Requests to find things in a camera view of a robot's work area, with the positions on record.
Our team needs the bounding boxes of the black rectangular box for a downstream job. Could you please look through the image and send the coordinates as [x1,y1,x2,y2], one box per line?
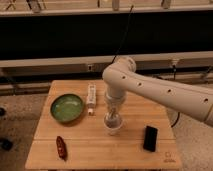
[143,126,158,152]

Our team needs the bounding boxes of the black hanging cable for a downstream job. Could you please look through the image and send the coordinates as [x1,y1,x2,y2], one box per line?
[110,4,135,64]

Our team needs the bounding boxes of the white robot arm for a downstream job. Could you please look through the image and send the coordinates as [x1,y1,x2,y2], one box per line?
[102,57,213,127]

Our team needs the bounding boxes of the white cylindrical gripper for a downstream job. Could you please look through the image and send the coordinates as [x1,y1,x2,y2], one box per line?
[105,88,126,124]

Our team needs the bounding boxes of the wooden table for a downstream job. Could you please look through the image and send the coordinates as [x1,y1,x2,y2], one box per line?
[25,80,182,170]

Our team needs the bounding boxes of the white power strip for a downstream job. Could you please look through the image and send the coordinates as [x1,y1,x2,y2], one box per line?
[86,84,96,115]

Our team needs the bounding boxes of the green ceramic bowl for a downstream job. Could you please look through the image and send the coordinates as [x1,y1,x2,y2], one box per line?
[50,94,84,123]

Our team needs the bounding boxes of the dark red chili pepper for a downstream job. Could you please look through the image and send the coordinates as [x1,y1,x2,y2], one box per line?
[56,136,67,160]

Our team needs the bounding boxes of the white ceramic cup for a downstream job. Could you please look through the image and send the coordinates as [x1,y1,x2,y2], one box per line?
[104,113,123,136]

